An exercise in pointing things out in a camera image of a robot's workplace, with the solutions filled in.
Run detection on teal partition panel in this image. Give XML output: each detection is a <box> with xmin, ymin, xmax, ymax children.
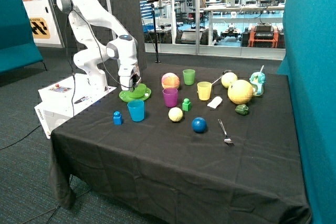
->
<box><xmin>278</xmin><ymin>0</ymin><xmax>335</xmax><ymax>223</ymax></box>

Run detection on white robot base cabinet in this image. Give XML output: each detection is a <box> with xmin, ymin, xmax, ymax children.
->
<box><xmin>35</xmin><ymin>73</ymin><xmax>115</xmax><ymax>138</ymax></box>

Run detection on yellow black sign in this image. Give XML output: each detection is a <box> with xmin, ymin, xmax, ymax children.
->
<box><xmin>29</xmin><ymin>17</ymin><xmax>50</xmax><ymax>39</ymax></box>

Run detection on dark blue ball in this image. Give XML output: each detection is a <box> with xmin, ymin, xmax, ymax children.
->
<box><xmin>192</xmin><ymin>117</ymin><xmax>207</xmax><ymax>133</ymax></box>

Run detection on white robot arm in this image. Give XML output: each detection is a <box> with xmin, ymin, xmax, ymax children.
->
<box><xmin>56</xmin><ymin>0</ymin><xmax>141</xmax><ymax>92</ymax></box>

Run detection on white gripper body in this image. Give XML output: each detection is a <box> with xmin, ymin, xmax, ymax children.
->
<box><xmin>118</xmin><ymin>63</ymin><xmax>140</xmax><ymax>91</ymax></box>

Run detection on white cloth piece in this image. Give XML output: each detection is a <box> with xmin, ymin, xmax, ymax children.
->
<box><xmin>207</xmin><ymin>96</ymin><xmax>223</xmax><ymax>109</ymax></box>

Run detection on green plastic bowl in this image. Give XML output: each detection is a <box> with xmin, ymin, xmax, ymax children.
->
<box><xmin>129</xmin><ymin>83</ymin><xmax>147</xmax><ymax>98</ymax></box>

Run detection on small pale yellow ball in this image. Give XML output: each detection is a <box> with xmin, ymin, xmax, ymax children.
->
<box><xmin>168</xmin><ymin>107</ymin><xmax>183</xmax><ymax>122</ymax></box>

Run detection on metal ladle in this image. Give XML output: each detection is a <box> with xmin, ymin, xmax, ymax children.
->
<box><xmin>211</xmin><ymin>69</ymin><xmax>232</xmax><ymax>85</ymax></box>

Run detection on black tripod stand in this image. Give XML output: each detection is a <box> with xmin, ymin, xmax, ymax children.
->
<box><xmin>146</xmin><ymin>0</ymin><xmax>161</xmax><ymax>63</ymax></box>

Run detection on yellow plastic cup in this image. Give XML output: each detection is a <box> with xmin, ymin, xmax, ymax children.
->
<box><xmin>197</xmin><ymin>81</ymin><xmax>212</xmax><ymax>101</ymax></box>

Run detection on teal sofa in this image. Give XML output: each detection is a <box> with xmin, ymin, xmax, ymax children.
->
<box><xmin>0</xmin><ymin>0</ymin><xmax>44</xmax><ymax>74</ymax></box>

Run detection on black tablecloth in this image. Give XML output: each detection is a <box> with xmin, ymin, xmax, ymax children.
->
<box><xmin>49</xmin><ymin>64</ymin><xmax>312</xmax><ymax>223</ymax></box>

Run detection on orange black machine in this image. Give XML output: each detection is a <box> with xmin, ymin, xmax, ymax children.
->
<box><xmin>241</xmin><ymin>23</ymin><xmax>285</xmax><ymax>49</ymax></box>

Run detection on green plastic cup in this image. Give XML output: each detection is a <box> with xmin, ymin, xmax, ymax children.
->
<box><xmin>183</xmin><ymin>69</ymin><xmax>195</xmax><ymax>86</ymax></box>

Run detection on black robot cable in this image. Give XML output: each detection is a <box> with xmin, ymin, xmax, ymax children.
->
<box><xmin>64</xmin><ymin>8</ymin><xmax>124</xmax><ymax>117</ymax></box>

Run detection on green plastic plate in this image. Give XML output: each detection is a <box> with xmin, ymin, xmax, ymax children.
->
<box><xmin>119</xmin><ymin>88</ymin><xmax>152</xmax><ymax>103</ymax></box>

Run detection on metal fork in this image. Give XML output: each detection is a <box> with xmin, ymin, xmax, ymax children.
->
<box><xmin>217</xmin><ymin>119</ymin><xmax>234</xmax><ymax>146</ymax></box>

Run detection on teal toy with straw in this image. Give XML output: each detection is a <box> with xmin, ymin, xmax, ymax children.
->
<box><xmin>249</xmin><ymin>65</ymin><xmax>266</xmax><ymax>97</ymax></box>

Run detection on green toy pepper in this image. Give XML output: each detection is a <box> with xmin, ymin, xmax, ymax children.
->
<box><xmin>235</xmin><ymin>104</ymin><xmax>249</xmax><ymax>115</ymax></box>

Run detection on green toy block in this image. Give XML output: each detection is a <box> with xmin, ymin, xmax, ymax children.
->
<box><xmin>182</xmin><ymin>98</ymin><xmax>191</xmax><ymax>111</ymax></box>

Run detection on blue plastic cup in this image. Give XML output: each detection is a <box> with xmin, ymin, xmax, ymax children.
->
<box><xmin>127</xmin><ymin>100</ymin><xmax>144</xmax><ymax>122</ymax></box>

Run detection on pink orange ball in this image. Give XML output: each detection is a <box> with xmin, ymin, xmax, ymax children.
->
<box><xmin>161</xmin><ymin>72</ymin><xmax>180</xmax><ymax>89</ymax></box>

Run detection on medium pale yellow ball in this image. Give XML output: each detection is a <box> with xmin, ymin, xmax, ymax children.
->
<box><xmin>221</xmin><ymin>72</ymin><xmax>238</xmax><ymax>89</ymax></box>

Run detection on large yellow ball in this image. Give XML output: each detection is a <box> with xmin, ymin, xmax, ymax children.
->
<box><xmin>227</xmin><ymin>80</ymin><xmax>253</xmax><ymax>105</ymax></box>

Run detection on purple plastic cup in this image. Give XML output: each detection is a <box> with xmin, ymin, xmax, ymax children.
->
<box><xmin>162</xmin><ymin>88</ymin><xmax>178</xmax><ymax>108</ymax></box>

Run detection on blue toy block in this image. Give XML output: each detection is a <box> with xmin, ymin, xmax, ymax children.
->
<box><xmin>113</xmin><ymin>111</ymin><xmax>123</xmax><ymax>125</ymax></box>

